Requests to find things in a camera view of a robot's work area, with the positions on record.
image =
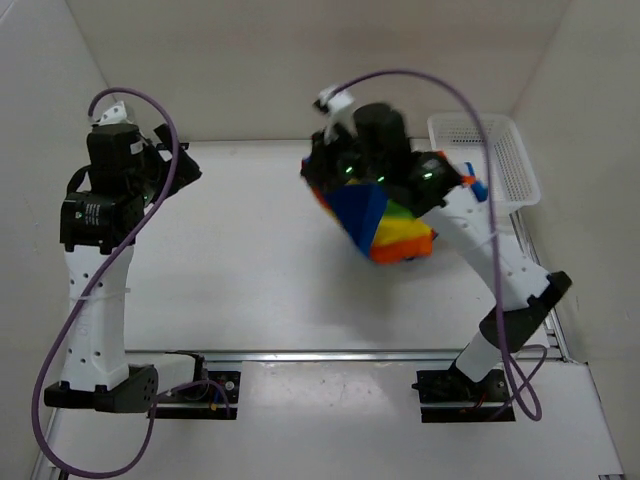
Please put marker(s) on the white plastic basket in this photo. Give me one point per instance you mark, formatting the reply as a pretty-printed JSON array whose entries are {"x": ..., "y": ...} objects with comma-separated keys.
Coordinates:
[{"x": 501, "y": 161}]

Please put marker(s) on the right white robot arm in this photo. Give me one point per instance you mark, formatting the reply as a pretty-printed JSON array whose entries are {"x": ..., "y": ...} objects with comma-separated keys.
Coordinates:
[{"x": 457, "y": 207}]

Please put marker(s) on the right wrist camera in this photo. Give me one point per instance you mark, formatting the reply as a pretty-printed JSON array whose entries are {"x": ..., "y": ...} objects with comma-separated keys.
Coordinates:
[{"x": 337, "y": 107}]

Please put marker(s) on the rainbow striped shorts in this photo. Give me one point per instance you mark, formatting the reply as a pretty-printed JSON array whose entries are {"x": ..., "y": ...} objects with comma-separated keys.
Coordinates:
[{"x": 381, "y": 229}]

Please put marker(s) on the silver aluminium rail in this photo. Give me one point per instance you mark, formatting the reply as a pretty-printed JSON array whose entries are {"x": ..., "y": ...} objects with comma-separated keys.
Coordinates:
[{"x": 237, "y": 356}]

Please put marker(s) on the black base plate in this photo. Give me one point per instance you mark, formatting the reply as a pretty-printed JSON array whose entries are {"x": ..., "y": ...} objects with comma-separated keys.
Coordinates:
[
  {"x": 446, "y": 398},
  {"x": 218, "y": 400}
]

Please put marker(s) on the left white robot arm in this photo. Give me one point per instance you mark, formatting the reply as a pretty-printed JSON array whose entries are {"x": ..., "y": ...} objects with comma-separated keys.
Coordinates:
[{"x": 105, "y": 201}]

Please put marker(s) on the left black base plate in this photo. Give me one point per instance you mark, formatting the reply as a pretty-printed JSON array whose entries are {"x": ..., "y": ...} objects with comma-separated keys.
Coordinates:
[{"x": 218, "y": 400}]

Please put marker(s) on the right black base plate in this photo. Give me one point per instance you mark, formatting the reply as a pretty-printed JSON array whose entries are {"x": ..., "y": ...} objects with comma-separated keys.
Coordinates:
[{"x": 446, "y": 398}]

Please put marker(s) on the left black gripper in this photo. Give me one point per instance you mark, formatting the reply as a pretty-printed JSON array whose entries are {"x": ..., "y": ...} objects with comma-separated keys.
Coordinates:
[{"x": 187, "y": 172}]

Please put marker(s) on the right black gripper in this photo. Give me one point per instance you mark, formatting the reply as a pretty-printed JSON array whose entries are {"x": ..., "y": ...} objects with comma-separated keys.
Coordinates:
[{"x": 321, "y": 169}]

